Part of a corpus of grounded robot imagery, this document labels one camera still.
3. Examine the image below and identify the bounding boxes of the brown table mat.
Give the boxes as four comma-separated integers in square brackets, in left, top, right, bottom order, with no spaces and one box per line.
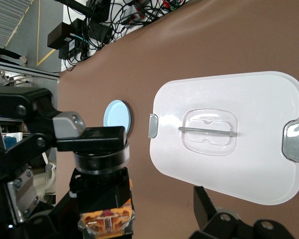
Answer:
[55,0,299,239]

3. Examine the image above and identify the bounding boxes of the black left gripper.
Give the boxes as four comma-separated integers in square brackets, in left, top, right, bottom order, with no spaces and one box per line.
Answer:
[0,171,53,239]

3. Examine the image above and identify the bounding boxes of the white lidded box grey latches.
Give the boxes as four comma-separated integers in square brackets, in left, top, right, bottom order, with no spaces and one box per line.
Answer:
[148,71,299,206]

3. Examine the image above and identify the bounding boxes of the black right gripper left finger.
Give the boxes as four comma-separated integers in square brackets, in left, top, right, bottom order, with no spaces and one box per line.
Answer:
[22,196,78,239]

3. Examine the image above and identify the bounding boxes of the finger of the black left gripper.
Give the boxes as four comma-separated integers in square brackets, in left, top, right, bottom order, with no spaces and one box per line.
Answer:
[0,87,129,186]

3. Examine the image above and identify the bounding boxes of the aluminium frame profile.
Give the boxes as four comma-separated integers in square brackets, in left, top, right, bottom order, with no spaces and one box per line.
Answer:
[0,59,60,81]

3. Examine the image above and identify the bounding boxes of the black cable bundle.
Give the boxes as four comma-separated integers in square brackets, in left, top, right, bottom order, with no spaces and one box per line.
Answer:
[61,0,190,73]

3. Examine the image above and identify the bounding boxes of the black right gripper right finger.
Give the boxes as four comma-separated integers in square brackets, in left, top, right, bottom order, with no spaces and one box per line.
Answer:
[189,185,297,239]

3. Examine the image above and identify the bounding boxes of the light blue round plate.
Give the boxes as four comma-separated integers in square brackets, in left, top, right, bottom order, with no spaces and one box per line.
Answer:
[103,99,135,136]

